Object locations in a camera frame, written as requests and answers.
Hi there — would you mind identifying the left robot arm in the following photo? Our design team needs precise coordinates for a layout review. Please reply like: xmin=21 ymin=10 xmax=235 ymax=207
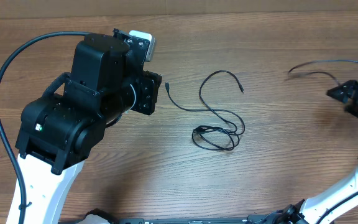
xmin=7 ymin=29 xmax=162 ymax=223

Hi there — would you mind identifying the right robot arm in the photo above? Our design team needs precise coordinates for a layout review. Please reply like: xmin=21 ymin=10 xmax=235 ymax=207
xmin=269 ymin=80 xmax=358 ymax=223

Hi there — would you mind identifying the black usb cable short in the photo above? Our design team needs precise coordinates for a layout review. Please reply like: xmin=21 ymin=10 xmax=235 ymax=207
xmin=286 ymin=58 xmax=358 ymax=86

